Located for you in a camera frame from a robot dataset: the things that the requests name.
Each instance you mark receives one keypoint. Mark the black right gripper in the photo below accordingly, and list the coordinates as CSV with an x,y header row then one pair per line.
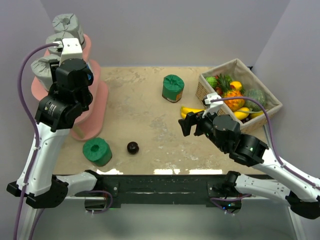
x,y
186,123

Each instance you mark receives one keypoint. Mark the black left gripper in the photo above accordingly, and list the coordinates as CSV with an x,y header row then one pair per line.
x,y
57,82

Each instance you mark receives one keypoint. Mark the grey roll with cartoon label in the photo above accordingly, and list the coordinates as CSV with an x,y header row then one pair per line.
x,y
41,69

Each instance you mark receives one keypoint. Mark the green paper roll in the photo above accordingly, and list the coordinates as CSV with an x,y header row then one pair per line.
x,y
172,88

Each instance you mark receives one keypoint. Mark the grey roll front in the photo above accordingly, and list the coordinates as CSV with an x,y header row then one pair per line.
x,y
69,23

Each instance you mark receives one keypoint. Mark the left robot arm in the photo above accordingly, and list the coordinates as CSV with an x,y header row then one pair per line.
x,y
39,167

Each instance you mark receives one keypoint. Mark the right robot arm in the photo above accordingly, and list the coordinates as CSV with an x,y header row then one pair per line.
x,y
288,185

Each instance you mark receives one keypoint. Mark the pink three-tier shelf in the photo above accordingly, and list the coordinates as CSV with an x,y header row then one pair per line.
x,y
92,105

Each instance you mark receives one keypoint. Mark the yellow banana bunch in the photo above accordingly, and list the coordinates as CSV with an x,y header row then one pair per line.
x,y
185,110

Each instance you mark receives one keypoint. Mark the red artificial strawberry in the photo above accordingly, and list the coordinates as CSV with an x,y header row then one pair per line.
x,y
218,89

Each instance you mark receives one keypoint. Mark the yellow lemon in basket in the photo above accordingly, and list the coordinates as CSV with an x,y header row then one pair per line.
x,y
242,113

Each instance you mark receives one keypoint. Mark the green artificial fruit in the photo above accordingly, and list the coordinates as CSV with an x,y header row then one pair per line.
x,y
212,81

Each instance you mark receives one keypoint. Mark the yellow artificial fruit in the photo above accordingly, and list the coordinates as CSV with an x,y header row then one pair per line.
x,y
236,85

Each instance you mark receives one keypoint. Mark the wicker basket with cloth liner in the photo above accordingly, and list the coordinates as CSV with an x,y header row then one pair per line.
x,y
238,71

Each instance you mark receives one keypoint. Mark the green artificial melon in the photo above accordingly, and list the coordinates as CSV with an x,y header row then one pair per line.
x,y
257,95

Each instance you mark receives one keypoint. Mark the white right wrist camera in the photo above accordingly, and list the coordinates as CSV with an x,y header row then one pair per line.
x,y
213,103

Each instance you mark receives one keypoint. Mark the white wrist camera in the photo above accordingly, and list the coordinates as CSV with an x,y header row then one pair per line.
x,y
70,48
213,103

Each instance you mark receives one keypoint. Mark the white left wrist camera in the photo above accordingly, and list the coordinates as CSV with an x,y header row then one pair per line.
x,y
70,48

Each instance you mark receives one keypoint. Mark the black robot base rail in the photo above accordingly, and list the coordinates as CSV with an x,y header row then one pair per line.
x,y
141,189

